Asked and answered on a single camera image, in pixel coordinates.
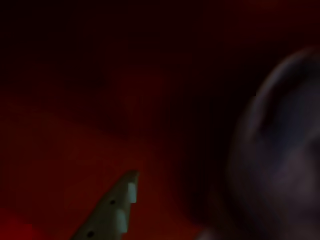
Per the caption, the blue disposable bouffant cap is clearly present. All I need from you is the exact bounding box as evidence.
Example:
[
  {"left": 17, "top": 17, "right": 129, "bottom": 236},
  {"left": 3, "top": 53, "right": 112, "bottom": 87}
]
[{"left": 224, "top": 46, "right": 320, "bottom": 240}]

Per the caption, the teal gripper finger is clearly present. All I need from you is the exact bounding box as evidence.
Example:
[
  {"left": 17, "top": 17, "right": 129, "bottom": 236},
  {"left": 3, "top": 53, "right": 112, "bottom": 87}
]
[{"left": 69, "top": 170, "right": 140, "bottom": 240}]

